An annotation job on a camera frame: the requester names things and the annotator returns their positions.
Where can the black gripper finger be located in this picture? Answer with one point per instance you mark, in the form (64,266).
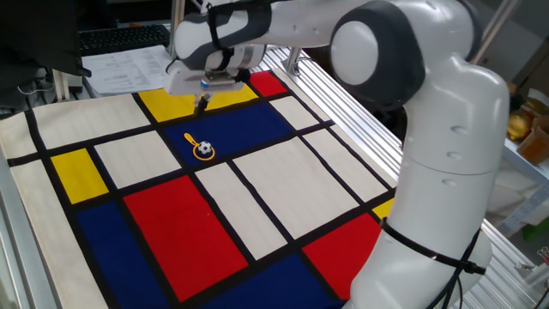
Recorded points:
(198,107)
(206,101)

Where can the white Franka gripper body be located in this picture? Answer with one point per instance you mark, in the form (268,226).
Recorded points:
(188,81)

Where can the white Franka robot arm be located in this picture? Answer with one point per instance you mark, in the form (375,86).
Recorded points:
(446,129)

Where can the small soccer ball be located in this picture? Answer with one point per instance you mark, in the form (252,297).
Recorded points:
(205,147)

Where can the stack of printed papers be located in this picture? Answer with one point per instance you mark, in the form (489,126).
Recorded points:
(124,70)

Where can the black computer keyboard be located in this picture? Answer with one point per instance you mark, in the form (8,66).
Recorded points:
(120,38)

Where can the Mondrian pattern cloth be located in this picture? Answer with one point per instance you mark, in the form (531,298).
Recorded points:
(279,184)

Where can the black monitor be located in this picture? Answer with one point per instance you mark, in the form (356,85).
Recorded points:
(34,30)

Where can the golden figurine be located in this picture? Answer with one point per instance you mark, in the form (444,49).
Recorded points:
(518,125)

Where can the white plastic bag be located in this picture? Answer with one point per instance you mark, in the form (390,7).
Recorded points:
(506,195)

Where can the grey metal shelf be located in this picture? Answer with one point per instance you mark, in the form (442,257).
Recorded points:
(523,165)

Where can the orange translucent box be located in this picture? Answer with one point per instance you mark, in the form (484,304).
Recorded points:
(534,146)

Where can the green object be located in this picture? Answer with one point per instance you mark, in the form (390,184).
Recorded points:
(536,229)

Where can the upright aluminium profile post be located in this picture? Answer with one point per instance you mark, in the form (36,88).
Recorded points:
(176,17)

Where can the short aluminium profile post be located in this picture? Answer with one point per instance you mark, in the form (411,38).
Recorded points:
(61,86)

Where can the slanted aluminium profile post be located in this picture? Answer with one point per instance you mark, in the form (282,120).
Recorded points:
(493,30)

